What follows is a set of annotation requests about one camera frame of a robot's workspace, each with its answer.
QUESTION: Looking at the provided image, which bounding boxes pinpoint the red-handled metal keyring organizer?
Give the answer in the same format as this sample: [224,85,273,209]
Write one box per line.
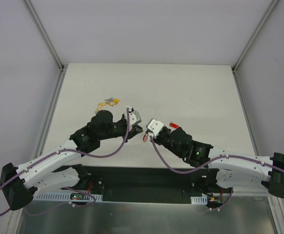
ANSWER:
[142,133,149,143]

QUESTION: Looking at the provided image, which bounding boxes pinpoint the red key fob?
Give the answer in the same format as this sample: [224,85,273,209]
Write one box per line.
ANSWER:
[169,121,179,129]

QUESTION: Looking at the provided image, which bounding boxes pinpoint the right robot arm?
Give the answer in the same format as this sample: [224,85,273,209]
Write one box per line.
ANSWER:
[143,126,284,199]

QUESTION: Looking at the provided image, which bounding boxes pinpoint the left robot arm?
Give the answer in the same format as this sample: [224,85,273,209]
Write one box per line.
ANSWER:
[0,108,143,211]

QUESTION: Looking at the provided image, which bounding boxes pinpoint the yellow key tag with keys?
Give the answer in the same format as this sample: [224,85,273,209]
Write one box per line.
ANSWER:
[95,97,120,114]

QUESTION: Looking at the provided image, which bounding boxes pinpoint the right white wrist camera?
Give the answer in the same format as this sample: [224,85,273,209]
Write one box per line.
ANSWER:
[146,118,165,138]

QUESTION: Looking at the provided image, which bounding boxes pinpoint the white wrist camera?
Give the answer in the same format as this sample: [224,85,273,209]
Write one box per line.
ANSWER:
[124,106,142,126]
[146,118,165,138]

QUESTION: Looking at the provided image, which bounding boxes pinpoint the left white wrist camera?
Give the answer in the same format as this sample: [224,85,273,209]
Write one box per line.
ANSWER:
[124,106,142,126]

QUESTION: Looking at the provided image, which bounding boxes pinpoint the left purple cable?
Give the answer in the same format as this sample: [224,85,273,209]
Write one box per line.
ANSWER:
[0,107,132,217]

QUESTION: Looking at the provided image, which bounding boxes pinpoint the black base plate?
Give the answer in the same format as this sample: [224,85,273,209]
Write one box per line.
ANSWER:
[72,166,231,204]

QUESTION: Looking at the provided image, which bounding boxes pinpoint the right white cable duct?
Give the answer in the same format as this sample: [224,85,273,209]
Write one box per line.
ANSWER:
[190,195,208,205]

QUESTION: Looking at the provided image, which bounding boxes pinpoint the white cable duct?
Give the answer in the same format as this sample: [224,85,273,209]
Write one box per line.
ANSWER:
[190,195,208,205]
[34,192,103,202]

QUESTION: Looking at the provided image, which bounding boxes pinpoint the left white cable duct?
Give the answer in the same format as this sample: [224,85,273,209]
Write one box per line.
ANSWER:
[34,192,103,202]

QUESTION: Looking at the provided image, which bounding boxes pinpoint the left aluminium frame post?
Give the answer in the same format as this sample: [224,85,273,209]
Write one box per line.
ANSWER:
[22,0,65,71]

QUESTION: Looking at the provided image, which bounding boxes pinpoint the aluminium frame post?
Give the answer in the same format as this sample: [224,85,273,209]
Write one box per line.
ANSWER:
[232,0,281,74]
[22,0,65,71]

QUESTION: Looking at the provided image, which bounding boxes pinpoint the right aluminium frame post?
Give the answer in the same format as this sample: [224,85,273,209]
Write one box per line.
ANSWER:
[232,0,281,74]

